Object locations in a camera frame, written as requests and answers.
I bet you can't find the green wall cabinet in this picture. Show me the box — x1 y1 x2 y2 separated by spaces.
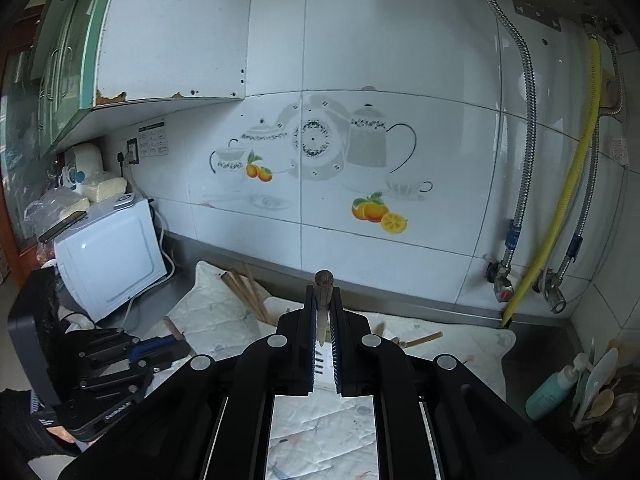
30 0 251 158

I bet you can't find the metal valve with red knob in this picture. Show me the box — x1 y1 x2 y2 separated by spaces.
485 255 518 306

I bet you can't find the teal pump bottle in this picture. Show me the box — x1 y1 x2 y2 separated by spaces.
525 352 591 421

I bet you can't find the white microwave oven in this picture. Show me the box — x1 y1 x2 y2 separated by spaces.
52 197 168 323

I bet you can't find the white power cable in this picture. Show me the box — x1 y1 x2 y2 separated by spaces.
125 160 176 311

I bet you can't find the wooden spoon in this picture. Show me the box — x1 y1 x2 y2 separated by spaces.
587 387 616 423

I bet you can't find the metal water valve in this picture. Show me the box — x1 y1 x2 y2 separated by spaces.
532 267 568 315

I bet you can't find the black smartphone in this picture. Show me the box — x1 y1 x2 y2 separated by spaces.
37 210 88 243

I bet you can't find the wall power socket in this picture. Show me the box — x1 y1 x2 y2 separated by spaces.
117 139 140 166

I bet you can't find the cream foam block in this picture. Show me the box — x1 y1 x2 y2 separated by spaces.
82 172 128 203
50 195 91 223

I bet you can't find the braided metal hose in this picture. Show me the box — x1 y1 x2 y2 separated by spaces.
475 0 536 281
555 20 626 286

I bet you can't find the instruction label sticker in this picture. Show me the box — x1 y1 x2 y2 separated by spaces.
137 121 171 158

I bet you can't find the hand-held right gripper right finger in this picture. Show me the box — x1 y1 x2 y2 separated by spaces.
327 287 583 480

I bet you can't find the white printed quilted blanket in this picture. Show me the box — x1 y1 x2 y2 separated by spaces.
165 260 516 480

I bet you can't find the person's left forearm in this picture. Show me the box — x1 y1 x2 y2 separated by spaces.
0 387 81 466

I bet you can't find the dark utensil container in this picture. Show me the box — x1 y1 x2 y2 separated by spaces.
570 390 640 463

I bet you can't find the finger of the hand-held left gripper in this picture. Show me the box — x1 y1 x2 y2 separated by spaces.
75 327 181 361
77 342 193 392

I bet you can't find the wooden chopstick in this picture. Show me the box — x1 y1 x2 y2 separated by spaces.
220 272 268 325
314 269 335 328
230 269 273 318
404 331 444 349
162 316 185 343
243 262 271 308

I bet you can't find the white countertop appliance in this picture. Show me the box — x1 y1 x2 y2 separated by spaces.
62 142 106 196

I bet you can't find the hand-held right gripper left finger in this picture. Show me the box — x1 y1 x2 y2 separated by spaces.
57 285 321 480

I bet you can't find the white rice paddle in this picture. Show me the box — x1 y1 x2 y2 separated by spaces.
580 347 621 423

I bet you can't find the yellow gas hose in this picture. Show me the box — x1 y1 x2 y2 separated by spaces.
502 35 601 328

